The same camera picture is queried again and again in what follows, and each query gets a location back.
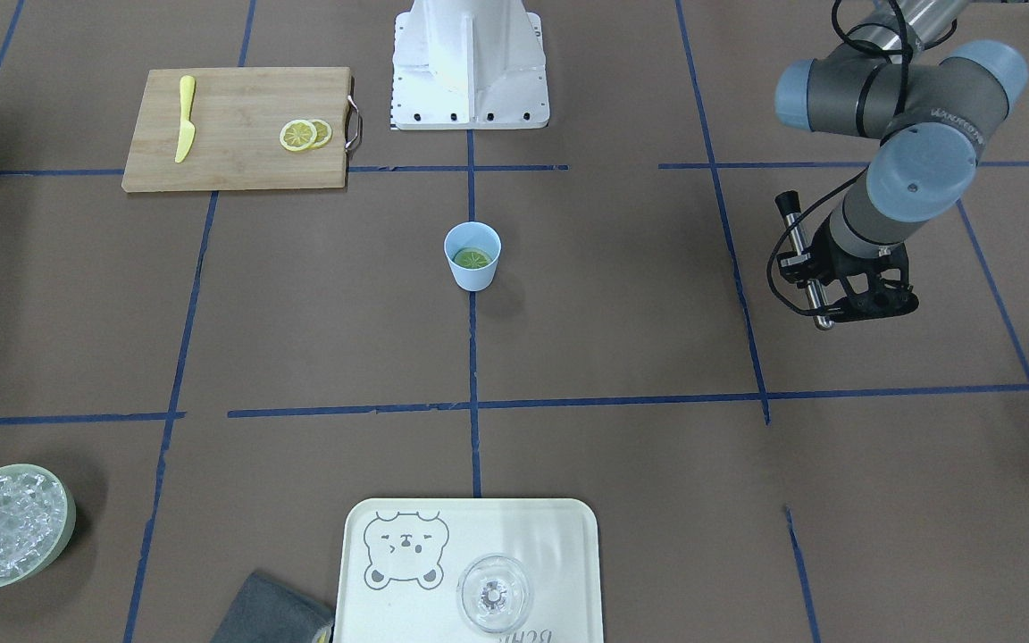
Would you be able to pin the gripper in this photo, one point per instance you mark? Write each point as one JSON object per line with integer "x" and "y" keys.
{"x": 830, "y": 258}

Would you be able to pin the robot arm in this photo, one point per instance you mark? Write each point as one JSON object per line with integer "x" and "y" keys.
{"x": 932, "y": 124}

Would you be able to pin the light blue cup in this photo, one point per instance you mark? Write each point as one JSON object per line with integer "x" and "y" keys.
{"x": 473, "y": 234}

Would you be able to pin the clear wine glass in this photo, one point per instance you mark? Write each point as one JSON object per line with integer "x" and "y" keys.
{"x": 495, "y": 594}

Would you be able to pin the cream bear tray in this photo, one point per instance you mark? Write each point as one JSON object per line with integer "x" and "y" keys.
{"x": 402, "y": 560}

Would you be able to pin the bamboo cutting board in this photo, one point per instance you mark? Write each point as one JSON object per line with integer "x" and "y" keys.
{"x": 239, "y": 113}

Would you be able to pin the grey folded cloth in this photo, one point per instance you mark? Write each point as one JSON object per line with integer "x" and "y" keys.
{"x": 265, "y": 610}

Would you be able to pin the yellow plastic knife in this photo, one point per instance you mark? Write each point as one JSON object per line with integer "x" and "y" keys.
{"x": 187, "y": 128}

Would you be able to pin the green bowl of ice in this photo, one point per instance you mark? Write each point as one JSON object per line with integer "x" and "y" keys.
{"x": 37, "y": 520}

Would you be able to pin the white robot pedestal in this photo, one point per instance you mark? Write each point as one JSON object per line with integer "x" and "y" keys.
{"x": 460, "y": 65}

